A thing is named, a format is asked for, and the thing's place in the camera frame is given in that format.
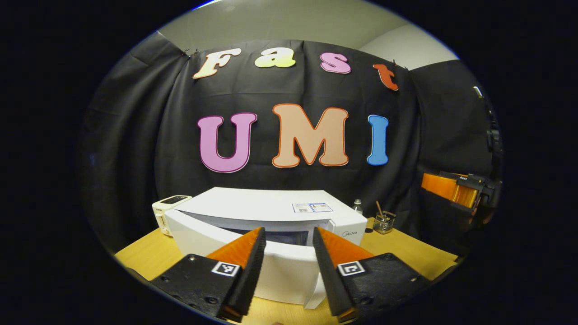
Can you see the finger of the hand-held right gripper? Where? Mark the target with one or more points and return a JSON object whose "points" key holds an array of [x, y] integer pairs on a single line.
{"points": [[447, 187]]}

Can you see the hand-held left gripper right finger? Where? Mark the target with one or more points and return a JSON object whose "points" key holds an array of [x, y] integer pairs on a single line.
{"points": [[327, 275]]}

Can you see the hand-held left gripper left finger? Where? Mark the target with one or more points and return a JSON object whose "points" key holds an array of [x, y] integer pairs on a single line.
{"points": [[250, 275]]}

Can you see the white microwave oven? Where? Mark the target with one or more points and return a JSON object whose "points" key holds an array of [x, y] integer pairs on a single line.
{"points": [[248, 207]]}

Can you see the brown wooden stick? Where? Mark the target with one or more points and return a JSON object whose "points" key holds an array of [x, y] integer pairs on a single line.
{"points": [[379, 208]]}

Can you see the glass holder cup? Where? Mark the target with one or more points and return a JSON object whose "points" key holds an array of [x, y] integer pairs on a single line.
{"points": [[384, 223]]}

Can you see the clear small bottle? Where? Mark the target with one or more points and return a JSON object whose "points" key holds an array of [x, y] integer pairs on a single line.
{"points": [[357, 206]]}

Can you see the white toaster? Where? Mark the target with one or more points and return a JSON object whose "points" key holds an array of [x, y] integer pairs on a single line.
{"points": [[165, 212]]}

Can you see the black backdrop cloth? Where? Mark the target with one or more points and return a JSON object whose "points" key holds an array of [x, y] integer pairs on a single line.
{"points": [[293, 81]]}

